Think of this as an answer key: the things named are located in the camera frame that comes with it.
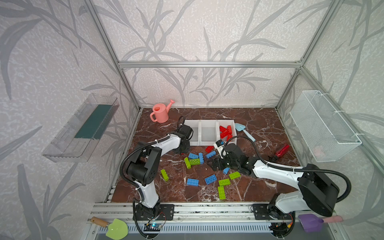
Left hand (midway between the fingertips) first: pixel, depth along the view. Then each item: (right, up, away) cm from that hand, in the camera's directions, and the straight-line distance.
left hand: (186, 145), depth 96 cm
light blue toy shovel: (+38, +11, +10) cm, 41 cm away
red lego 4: (+26, +7, +7) cm, 28 cm away
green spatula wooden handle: (-30, -36, -26) cm, 53 cm away
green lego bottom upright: (+21, -23, -17) cm, 35 cm away
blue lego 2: (+16, -5, -4) cm, 17 cm away
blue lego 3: (+5, -18, -13) cm, 23 cm away
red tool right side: (+61, -3, -2) cm, 61 cm away
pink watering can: (-20, +22, +9) cm, 31 cm away
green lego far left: (-11, -15, -12) cm, 22 cm away
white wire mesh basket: (+64, +10, -33) cm, 73 cm away
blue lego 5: (+24, -13, -11) cm, 29 cm away
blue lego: (+5, -7, -2) cm, 8 cm away
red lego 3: (+29, +7, +6) cm, 30 cm away
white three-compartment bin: (+14, +8, +10) cm, 19 cm away
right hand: (+16, -4, -12) cm, 20 cm away
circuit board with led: (-14, -35, -25) cm, 45 cm away
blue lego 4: (+15, -17, -12) cm, 26 cm away
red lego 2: (+24, +10, +9) cm, 27 cm away
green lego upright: (+2, -10, -7) cm, 12 cm away
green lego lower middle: (+23, -19, -13) cm, 32 cm away
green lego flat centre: (+6, -9, -5) cm, 12 cm away
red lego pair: (+30, +10, +9) cm, 33 cm away
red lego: (+15, -2, -2) cm, 15 cm away
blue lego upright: (+9, -6, -5) cm, 12 cm away
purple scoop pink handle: (+63, -33, -25) cm, 75 cm away
